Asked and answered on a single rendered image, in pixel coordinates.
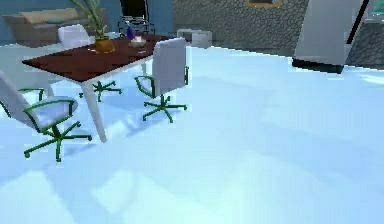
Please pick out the green plant in golden pot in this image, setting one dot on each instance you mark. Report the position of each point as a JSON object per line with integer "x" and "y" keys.
{"x": 101, "y": 41}

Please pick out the white swivel chair green base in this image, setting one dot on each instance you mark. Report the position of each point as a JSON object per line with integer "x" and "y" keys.
{"x": 73, "y": 35}
{"x": 50, "y": 111}
{"x": 170, "y": 65}

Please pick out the white fridge with black base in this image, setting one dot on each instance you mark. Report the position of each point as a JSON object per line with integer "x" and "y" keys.
{"x": 325, "y": 36}

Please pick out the gold framed picture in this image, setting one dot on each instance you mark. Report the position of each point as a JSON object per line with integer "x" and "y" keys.
{"x": 263, "y": 3}

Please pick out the blue bottle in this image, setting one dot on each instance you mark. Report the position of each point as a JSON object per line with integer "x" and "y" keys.
{"x": 129, "y": 31}

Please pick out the brown table with white legs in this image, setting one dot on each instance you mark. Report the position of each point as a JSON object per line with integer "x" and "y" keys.
{"x": 80, "y": 63}

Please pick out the grey box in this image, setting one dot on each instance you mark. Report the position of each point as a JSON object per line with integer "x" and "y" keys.
{"x": 196, "y": 37}

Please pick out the brown sofa with beige cushions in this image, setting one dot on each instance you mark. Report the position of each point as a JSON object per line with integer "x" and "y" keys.
{"x": 43, "y": 23}

